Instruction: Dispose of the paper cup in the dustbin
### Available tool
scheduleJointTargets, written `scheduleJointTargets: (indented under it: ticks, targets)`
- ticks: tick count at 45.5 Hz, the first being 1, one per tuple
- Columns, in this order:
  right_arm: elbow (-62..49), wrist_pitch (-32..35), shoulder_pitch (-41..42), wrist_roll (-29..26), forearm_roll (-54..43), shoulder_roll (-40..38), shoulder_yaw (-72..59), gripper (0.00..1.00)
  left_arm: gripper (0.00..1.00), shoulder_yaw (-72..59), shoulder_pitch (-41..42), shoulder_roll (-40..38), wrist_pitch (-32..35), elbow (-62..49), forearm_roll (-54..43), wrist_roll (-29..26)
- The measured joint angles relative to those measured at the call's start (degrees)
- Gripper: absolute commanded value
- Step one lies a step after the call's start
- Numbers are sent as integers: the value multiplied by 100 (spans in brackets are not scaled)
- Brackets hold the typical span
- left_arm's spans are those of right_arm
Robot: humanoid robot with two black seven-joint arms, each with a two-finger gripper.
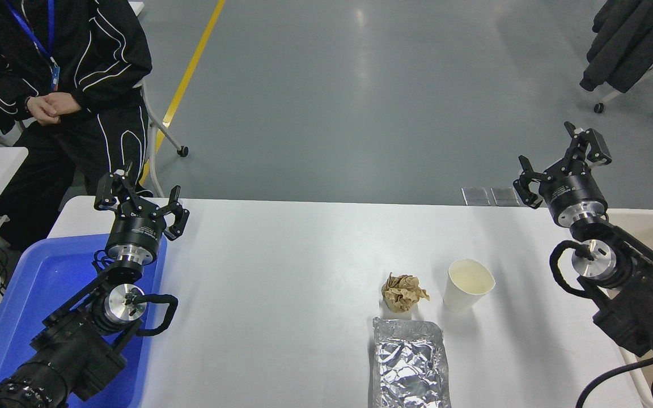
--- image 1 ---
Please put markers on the person's left hand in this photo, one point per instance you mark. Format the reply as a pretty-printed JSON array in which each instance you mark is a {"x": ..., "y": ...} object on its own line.
[{"x": 66, "y": 103}]

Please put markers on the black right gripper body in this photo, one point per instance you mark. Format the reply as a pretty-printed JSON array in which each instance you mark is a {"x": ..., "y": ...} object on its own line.
[{"x": 573, "y": 192}]

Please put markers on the silver foil tray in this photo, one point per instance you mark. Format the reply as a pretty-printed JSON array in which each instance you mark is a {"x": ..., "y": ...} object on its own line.
[{"x": 410, "y": 362}]

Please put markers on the crumpled tan paper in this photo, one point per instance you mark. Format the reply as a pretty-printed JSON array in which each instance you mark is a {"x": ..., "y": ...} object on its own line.
[{"x": 401, "y": 293}]

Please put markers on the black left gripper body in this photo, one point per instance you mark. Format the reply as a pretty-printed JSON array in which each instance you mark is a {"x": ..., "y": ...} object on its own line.
[{"x": 136, "y": 232}]

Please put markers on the white paper cup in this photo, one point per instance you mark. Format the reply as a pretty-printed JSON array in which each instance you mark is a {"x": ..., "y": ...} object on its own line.
[{"x": 465, "y": 286}]

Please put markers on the dark jacket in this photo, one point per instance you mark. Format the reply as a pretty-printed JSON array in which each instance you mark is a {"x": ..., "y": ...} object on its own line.
[{"x": 632, "y": 39}]

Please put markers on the white rolling chair under jacket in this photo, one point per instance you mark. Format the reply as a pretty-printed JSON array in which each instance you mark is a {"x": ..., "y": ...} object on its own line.
[{"x": 599, "y": 107}]

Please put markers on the white background desk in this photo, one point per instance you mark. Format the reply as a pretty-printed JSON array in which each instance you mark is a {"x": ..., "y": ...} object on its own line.
[{"x": 135, "y": 7}]

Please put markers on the metal floor socket plate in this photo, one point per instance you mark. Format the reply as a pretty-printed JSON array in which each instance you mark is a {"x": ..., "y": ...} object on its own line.
[
  {"x": 505, "y": 196},
  {"x": 475, "y": 196}
]

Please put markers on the person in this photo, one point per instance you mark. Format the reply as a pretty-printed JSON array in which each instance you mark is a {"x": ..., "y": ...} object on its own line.
[{"x": 94, "y": 62}]

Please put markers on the white chair with casters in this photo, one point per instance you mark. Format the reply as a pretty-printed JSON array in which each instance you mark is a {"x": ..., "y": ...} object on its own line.
[{"x": 182, "y": 151}]

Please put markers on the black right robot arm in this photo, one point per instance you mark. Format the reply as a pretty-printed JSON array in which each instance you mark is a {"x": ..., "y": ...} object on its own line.
[{"x": 644, "y": 306}]

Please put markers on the blue plastic tray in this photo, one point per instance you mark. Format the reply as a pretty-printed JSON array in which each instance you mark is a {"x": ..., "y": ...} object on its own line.
[{"x": 43, "y": 277}]

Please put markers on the person's right hand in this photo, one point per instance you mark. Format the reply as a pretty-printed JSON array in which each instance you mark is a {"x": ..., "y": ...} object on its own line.
[{"x": 42, "y": 113}]

